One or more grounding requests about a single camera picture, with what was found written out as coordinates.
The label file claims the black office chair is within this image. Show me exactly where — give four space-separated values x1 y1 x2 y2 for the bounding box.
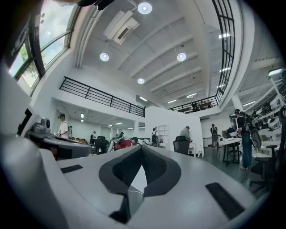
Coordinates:
248 144 282 195
173 136 191 155
95 135 108 155

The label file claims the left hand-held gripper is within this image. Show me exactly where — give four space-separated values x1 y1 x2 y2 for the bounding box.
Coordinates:
0 64 93 160

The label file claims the small white table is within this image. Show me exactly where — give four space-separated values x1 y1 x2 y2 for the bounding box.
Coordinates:
189 141 205 158

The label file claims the white desk with black legs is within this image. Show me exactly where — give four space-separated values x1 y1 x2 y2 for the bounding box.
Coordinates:
217 136 244 167

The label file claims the large glass window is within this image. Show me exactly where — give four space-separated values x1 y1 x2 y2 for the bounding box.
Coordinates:
8 0 76 90

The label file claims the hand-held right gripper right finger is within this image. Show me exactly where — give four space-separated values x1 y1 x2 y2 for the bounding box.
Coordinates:
128 145 257 229

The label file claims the black balcony railing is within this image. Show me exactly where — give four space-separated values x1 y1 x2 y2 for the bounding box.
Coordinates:
168 0 236 113
59 76 146 118

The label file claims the ceiling air conditioner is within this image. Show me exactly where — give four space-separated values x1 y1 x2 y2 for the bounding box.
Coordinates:
103 9 140 45

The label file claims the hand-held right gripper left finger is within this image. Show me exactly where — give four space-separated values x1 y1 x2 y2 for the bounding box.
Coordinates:
57 145 143 229

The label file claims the white shelving rack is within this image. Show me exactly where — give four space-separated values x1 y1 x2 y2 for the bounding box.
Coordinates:
243 68 286 144

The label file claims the white shelf unit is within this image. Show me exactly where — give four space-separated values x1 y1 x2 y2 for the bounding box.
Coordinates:
156 124 170 149

